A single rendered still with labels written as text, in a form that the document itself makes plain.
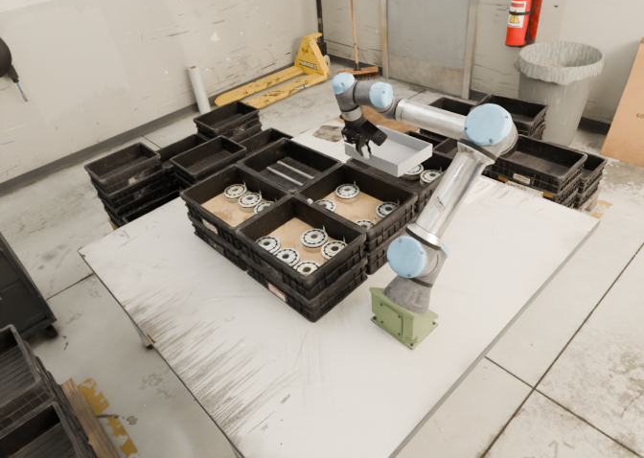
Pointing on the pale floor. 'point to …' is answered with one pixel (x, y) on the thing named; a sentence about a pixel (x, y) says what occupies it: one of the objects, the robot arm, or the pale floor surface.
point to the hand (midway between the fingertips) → (370, 157)
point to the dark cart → (21, 297)
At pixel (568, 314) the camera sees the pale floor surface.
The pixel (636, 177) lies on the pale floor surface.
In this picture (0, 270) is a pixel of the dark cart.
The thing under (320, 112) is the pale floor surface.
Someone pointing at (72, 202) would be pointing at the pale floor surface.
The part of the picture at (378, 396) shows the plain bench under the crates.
